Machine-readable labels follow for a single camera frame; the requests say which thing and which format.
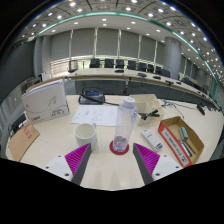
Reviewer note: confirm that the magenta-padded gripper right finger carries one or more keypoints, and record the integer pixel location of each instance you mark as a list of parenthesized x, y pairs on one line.
[(148, 160)]

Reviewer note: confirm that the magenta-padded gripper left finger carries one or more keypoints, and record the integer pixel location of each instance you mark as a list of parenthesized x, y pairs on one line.
[(77, 160)]

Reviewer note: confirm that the clear plastic water bottle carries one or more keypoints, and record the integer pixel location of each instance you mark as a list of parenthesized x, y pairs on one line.
[(124, 126)]

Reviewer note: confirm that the small white packet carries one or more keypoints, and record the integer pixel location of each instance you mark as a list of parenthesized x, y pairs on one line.
[(151, 140)]

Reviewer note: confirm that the white ceramic mug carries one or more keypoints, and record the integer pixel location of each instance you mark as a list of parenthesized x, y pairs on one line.
[(85, 135)]

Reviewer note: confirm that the open brown cardboard box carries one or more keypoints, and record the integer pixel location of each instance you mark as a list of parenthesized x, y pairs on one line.
[(170, 140)]

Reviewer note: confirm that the flat round red coaster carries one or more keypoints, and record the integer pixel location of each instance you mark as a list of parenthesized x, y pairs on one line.
[(111, 149)]

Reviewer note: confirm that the black marker pen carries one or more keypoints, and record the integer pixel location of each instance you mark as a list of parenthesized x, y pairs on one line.
[(190, 147), (150, 114), (185, 149)]

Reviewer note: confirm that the grey-green whiteboard eraser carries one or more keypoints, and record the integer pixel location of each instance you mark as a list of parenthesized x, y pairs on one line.
[(183, 133)]

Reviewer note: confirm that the printed white paper sheet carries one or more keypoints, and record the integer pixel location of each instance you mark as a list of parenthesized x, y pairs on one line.
[(95, 116)]

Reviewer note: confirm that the small open white box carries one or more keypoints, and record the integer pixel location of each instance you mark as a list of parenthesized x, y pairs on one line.
[(146, 103)]

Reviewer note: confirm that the flat brown cardboard piece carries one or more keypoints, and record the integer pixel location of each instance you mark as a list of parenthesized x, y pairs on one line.
[(23, 141)]

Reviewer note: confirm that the black desk phone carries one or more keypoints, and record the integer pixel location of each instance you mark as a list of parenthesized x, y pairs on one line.
[(90, 97)]

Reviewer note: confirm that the white paper ream carton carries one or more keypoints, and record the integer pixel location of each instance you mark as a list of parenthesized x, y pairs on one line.
[(45, 103)]

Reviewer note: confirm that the black desktop microphone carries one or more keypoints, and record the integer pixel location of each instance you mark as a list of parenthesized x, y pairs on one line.
[(200, 109)]

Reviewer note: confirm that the long curved conference desk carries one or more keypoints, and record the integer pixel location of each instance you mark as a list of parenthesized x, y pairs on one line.
[(133, 85)]

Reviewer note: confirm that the desk microphones group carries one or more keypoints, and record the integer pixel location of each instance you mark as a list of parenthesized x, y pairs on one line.
[(142, 75)]

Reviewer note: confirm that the black office chairs group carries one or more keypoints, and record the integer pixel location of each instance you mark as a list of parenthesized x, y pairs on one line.
[(109, 63)]

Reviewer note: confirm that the ceiling lights group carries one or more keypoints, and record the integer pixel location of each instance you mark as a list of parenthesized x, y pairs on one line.
[(128, 9)]

